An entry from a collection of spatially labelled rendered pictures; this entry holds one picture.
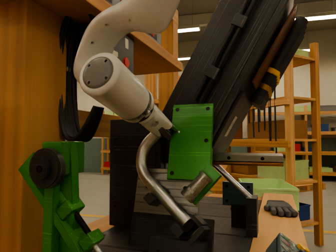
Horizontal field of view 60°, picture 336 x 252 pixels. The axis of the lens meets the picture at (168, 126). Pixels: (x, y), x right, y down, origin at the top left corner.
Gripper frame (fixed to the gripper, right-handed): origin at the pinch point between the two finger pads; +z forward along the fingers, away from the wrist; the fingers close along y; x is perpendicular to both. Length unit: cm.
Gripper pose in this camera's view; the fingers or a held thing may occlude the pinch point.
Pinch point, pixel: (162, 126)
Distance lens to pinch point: 78.6
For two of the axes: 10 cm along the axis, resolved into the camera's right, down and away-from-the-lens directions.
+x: -7.4, 6.7, 0.5
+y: -5.9, -6.7, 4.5
